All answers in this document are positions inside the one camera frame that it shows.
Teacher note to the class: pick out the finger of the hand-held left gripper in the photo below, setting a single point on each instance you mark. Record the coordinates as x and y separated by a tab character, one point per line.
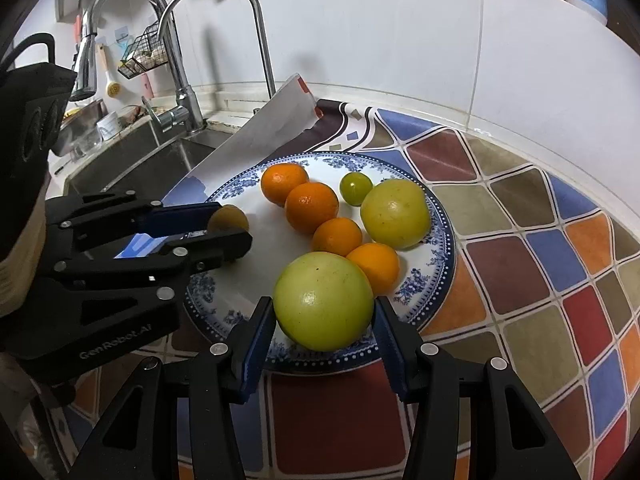
210	252
185	216

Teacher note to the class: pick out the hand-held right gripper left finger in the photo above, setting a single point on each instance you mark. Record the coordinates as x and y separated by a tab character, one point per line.
257	355

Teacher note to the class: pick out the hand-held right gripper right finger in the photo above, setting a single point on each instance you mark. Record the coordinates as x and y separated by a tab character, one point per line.
387	355

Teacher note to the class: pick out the brownish green plum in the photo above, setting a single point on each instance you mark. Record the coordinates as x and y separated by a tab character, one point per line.
231	217

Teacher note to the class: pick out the blue and white plate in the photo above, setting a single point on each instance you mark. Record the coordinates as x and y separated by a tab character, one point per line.
255	270

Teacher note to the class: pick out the large green apple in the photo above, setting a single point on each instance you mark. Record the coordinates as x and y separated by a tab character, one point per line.
324	301

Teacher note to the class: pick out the large orange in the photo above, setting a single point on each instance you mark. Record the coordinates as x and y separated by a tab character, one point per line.
376	267

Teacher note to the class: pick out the orange with stem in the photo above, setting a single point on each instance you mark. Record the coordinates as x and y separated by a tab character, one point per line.
312	208

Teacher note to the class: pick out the round orange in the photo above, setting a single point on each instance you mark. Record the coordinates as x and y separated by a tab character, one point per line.
337	237

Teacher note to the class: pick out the small green plum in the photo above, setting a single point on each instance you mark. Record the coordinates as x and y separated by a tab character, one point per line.
355	188

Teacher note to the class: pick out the steel bowl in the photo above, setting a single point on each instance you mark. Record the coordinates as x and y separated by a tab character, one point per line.
75	115

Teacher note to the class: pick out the clear glass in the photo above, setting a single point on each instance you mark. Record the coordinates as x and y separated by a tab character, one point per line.
86	141

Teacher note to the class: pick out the steel sink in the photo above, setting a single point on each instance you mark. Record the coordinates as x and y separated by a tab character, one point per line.
130	160

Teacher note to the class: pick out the chrome pull-down faucet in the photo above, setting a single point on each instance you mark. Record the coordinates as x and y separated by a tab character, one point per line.
82	70

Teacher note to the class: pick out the small orange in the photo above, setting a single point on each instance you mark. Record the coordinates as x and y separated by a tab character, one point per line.
284	182

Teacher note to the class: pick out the colourful checked tablecloth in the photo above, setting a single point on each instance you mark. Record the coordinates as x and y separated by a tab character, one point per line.
500	270

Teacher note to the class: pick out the yellow-green apple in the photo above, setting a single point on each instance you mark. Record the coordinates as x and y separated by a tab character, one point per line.
395	213

